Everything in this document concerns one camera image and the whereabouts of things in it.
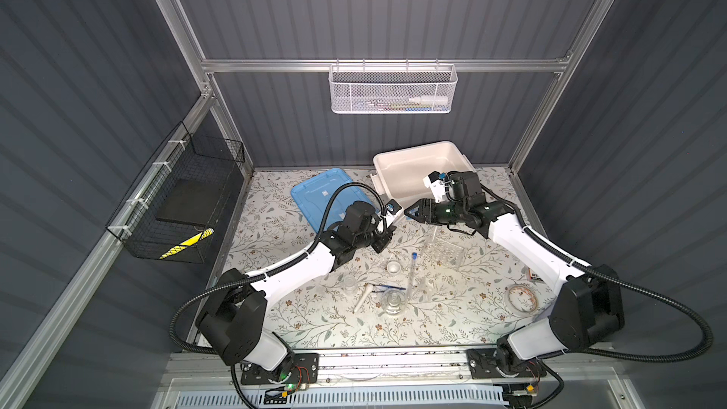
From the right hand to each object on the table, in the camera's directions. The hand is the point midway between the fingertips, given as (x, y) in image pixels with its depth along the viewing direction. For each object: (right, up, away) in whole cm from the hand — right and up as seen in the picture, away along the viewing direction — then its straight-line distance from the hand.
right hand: (413, 214), depth 81 cm
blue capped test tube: (-7, +3, -12) cm, 14 cm away
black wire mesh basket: (-61, +2, -12) cm, 62 cm away
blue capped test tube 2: (+1, -20, +8) cm, 22 cm away
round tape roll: (+34, -26, +3) cm, 42 cm away
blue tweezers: (-7, -23, +7) cm, 25 cm away
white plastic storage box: (-1, +14, +27) cm, 30 cm away
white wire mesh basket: (-3, +52, +42) cm, 67 cm away
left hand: (-6, -3, +1) cm, 7 cm away
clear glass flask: (-6, -25, -2) cm, 25 cm away
